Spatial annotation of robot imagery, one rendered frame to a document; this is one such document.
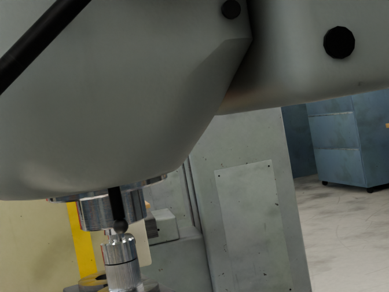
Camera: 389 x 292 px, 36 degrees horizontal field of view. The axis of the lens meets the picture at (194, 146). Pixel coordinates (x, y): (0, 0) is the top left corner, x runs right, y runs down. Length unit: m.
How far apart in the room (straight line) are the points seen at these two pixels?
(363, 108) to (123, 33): 7.36
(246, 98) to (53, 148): 0.14
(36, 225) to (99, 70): 1.85
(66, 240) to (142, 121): 1.84
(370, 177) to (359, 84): 7.37
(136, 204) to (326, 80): 0.16
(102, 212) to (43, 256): 1.78
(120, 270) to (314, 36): 0.55
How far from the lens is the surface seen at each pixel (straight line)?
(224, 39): 0.35
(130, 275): 0.84
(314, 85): 0.35
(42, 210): 2.16
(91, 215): 0.42
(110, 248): 0.83
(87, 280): 0.96
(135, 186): 0.39
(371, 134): 7.72
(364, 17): 0.36
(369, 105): 7.71
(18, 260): 2.19
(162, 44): 0.34
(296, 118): 10.21
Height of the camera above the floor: 1.35
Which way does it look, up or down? 3 degrees down
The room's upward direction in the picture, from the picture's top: 10 degrees counter-clockwise
